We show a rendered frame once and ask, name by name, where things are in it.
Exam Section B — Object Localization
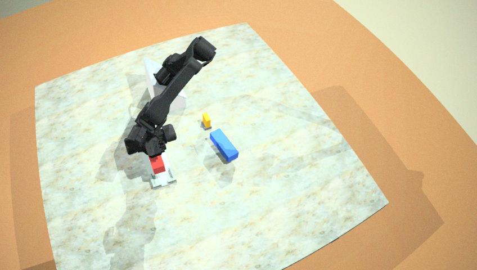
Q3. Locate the blue rectangular plate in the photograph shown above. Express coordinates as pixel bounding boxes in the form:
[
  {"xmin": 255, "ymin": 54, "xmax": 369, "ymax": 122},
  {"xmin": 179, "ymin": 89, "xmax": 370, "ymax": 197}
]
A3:
[{"xmin": 210, "ymin": 129, "xmax": 239, "ymax": 163}]

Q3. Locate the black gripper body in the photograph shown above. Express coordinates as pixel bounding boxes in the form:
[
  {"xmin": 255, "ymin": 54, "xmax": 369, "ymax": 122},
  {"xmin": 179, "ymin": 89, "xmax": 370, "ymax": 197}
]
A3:
[{"xmin": 125, "ymin": 124, "xmax": 177, "ymax": 155}]

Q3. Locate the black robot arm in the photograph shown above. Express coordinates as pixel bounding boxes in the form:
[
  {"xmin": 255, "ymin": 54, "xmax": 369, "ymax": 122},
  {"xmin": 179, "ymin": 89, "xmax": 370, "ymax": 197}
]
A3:
[{"xmin": 125, "ymin": 36, "xmax": 217, "ymax": 158}]

